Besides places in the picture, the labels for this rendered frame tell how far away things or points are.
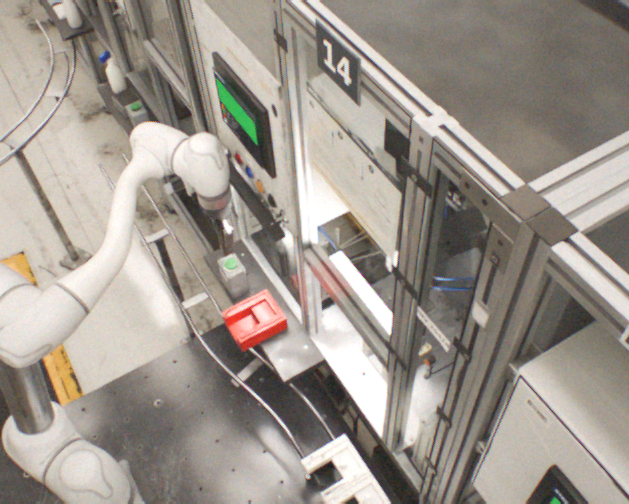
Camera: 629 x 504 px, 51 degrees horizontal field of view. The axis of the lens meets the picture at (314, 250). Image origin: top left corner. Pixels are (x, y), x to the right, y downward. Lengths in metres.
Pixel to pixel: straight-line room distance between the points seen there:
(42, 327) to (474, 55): 0.99
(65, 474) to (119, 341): 1.38
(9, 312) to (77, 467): 0.56
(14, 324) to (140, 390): 0.85
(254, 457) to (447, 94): 1.40
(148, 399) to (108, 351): 0.99
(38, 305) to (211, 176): 0.51
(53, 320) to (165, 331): 1.72
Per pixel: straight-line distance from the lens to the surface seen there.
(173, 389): 2.24
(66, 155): 4.13
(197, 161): 1.64
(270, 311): 2.00
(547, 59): 1.09
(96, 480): 1.90
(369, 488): 1.86
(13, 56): 5.07
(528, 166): 0.91
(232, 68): 1.52
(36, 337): 1.48
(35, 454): 2.00
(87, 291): 1.52
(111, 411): 2.26
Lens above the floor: 2.63
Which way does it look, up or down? 52 degrees down
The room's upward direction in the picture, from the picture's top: 4 degrees counter-clockwise
